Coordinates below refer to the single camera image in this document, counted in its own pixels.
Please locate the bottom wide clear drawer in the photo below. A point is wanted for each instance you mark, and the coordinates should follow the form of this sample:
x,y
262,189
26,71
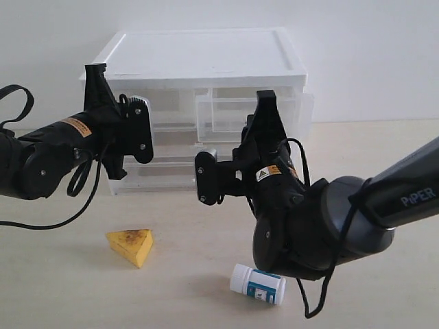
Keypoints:
x,y
160,175

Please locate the yellow cheese wedge toy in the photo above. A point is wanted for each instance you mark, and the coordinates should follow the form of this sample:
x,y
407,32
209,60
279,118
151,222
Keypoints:
x,y
132,245

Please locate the middle wide clear drawer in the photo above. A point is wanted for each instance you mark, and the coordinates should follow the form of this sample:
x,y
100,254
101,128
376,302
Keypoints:
x,y
185,144

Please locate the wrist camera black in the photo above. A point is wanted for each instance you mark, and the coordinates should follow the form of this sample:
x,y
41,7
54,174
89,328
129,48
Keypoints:
x,y
136,130
206,180

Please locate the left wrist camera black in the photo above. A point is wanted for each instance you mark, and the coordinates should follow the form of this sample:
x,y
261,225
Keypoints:
x,y
136,130

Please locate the wide clear drawer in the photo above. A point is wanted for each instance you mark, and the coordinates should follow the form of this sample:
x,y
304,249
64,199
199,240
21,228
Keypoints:
x,y
160,175
185,144

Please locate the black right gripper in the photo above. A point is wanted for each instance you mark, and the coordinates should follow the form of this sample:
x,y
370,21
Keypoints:
x,y
262,170

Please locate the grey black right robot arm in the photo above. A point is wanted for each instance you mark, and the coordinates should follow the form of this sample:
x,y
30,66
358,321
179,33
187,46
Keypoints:
x,y
305,229

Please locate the white plastic drawer cabinet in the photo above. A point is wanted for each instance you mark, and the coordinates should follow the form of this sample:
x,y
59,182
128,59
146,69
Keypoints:
x,y
199,59

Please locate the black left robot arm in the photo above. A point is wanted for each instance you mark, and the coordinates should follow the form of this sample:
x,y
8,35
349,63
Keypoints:
x,y
33,164

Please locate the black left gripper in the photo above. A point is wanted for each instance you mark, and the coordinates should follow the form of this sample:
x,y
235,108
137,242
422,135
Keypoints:
x,y
81,137

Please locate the white pill bottle teal label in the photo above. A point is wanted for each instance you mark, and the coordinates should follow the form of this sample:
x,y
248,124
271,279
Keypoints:
x,y
260,285

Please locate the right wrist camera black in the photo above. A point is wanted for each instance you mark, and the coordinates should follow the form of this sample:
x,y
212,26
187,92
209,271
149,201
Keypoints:
x,y
206,180

